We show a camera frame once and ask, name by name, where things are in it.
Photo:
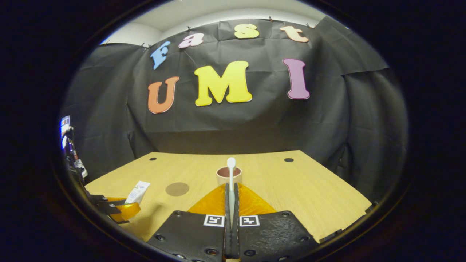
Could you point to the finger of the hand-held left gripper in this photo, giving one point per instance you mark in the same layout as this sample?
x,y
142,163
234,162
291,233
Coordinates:
x,y
109,200
127,211

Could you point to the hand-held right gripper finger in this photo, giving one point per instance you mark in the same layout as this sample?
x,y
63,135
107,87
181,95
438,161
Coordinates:
x,y
228,240
236,240

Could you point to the white toothpaste tube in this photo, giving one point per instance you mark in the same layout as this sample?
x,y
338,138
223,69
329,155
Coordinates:
x,y
137,192

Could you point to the round brown coaster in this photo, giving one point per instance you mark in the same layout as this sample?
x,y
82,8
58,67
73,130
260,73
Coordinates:
x,y
177,189

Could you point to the beige cup brown inside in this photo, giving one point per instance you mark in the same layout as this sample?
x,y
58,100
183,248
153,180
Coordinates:
x,y
221,178

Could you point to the pale green toothbrush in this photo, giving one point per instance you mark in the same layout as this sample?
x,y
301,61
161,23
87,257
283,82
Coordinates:
x,y
231,174

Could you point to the wooden desktop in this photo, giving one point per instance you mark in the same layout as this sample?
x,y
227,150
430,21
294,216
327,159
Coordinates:
x,y
284,189

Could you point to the bright monitor screen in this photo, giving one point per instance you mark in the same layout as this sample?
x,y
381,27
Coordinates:
x,y
64,122

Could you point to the black backdrop cloth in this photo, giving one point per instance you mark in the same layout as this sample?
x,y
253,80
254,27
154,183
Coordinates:
x,y
255,127

